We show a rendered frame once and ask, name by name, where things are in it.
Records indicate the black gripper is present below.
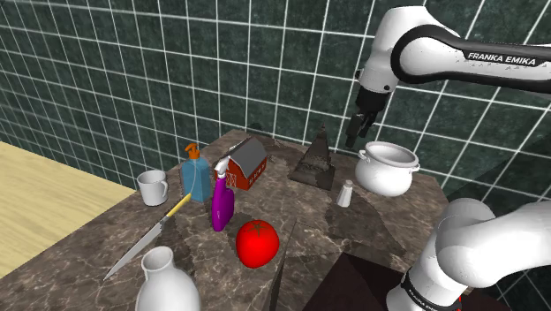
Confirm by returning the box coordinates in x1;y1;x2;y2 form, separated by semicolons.
344;85;391;150

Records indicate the dark pyramid figure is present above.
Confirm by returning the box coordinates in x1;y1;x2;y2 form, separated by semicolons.
287;125;336;192

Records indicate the white salt shaker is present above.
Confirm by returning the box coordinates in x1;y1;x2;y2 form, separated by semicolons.
336;179;355;209

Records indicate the red barn toy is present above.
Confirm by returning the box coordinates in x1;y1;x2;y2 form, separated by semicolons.
214;136;269;192

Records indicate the red tomato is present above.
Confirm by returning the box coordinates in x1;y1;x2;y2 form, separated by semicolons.
235;219;281;269

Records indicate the purple spray bottle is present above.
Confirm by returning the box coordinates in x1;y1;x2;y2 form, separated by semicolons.
210;155;236;232

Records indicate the dark red robot stand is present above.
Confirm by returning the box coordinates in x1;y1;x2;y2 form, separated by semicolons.
301;251;511;311

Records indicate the blue soap dispenser orange pump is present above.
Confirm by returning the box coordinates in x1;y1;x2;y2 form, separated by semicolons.
180;142;213;204

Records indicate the white mug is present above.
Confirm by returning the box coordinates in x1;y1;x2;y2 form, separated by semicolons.
136;169;170;208

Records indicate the white vase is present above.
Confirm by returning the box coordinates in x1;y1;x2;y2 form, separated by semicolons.
134;246;202;311

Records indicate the white pot with handles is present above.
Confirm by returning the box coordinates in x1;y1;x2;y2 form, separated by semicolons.
354;140;421;198

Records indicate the yellow handled knife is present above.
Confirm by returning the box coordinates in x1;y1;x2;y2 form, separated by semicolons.
102;192;193;282

